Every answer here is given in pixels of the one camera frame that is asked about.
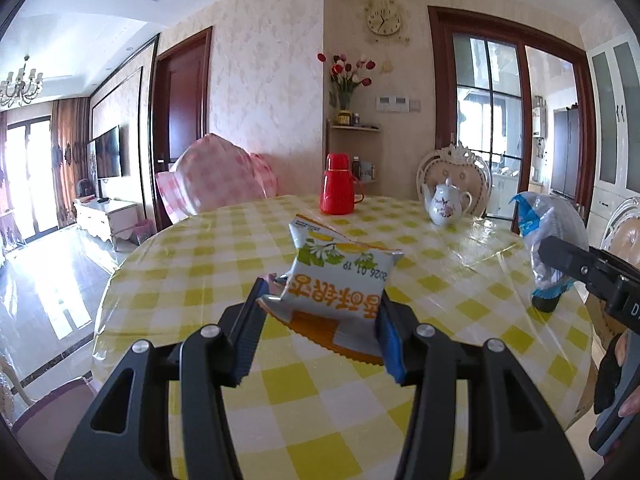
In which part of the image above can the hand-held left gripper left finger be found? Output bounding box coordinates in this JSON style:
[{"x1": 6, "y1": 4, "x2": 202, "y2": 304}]
[{"x1": 54, "y1": 276, "x2": 268, "y2": 480}]

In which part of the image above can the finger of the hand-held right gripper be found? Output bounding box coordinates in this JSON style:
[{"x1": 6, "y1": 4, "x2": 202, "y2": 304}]
[
  {"x1": 537, "y1": 235, "x2": 640, "y2": 307},
  {"x1": 531, "y1": 295, "x2": 565, "y2": 314}
]

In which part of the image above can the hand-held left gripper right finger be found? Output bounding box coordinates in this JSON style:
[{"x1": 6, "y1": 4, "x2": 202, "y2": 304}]
[{"x1": 377, "y1": 302, "x2": 586, "y2": 480}]

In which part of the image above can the blue and white snack packet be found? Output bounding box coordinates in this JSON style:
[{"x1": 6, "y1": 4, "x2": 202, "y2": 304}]
[{"x1": 510, "y1": 192, "x2": 589, "y2": 311}]

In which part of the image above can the orange and white snack packet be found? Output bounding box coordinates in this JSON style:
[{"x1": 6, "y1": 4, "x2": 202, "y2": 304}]
[{"x1": 256, "y1": 214, "x2": 405, "y2": 366}]

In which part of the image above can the person's right hand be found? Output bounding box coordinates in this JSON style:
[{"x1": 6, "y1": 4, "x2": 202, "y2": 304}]
[{"x1": 594, "y1": 332, "x2": 640, "y2": 418}]

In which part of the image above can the white ornate chair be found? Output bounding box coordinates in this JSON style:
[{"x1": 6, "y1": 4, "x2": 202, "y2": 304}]
[
  {"x1": 600, "y1": 197, "x2": 640, "y2": 261},
  {"x1": 0, "y1": 350, "x2": 96, "y2": 436},
  {"x1": 416, "y1": 142, "x2": 493, "y2": 218}
]

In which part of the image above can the dark refrigerator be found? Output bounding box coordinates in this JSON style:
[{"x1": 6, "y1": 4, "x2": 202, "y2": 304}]
[{"x1": 550, "y1": 107, "x2": 583, "y2": 200}]

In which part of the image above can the white tall cabinet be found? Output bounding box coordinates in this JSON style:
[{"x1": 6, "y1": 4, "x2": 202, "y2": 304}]
[{"x1": 585, "y1": 30, "x2": 640, "y2": 241}]

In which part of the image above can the white floral teapot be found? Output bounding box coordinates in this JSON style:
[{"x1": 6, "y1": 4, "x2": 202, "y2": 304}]
[{"x1": 421, "y1": 178, "x2": 473, "y2": 226}]

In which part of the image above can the pink checked chair cover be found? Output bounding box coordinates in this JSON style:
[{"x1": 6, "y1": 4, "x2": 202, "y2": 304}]
[{"x1": 155, "y1": 133, "x2": 280, "y2": 228}]

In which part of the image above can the red thermos jug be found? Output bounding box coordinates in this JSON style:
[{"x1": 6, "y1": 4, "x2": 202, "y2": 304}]
[{"x1": 320, "y1": 153, "x2": 365, "y2": 217}]

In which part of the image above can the glass sliding door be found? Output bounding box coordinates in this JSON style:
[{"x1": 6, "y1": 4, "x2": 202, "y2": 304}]
[{"x1": 427, "y1": 6, "x2": 598, "y2": 221}]

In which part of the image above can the white television cabinet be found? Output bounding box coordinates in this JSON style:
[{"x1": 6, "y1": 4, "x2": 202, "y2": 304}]
[{"x1": 74, "y1": 197, "x2": 141, "y2": 252}]

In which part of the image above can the wooden corner shelf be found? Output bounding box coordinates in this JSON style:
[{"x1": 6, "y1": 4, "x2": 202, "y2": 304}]
[{"x1": 325, "y1": 119, "x2": 382, "y2": 183}]

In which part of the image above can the flat screen television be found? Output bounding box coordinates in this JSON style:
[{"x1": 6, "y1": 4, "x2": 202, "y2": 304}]
[{"x1": 94, "y1": 126, "x2": 122, "y2": 180}]

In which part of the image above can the dark wooden door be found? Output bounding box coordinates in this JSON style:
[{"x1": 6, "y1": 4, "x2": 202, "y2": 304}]
[{"x1": 150, "y1": 27, "x2": 213, "y2": 231}]

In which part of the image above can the patterned brown curtain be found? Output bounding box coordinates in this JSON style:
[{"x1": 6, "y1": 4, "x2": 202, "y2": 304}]
[{"x1": 50, "y1": 97, "x2": 92, "y2": 231}]

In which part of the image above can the artificial tulip bouquet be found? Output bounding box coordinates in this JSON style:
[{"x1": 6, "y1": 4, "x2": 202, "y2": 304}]
[{"x1": 316, "y1": 52, "x2": 377, "y2": 111}]

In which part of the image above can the crystal chandelier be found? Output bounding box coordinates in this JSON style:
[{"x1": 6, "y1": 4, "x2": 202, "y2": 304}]
[{"x1": 0, "y1": 55, "x2": 45, "y2": 108}]

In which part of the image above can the round wall clock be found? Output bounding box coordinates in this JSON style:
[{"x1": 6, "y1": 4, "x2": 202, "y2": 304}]
[{"x1": 362, "y1": 0, "x2": 408, "y2": 43}]

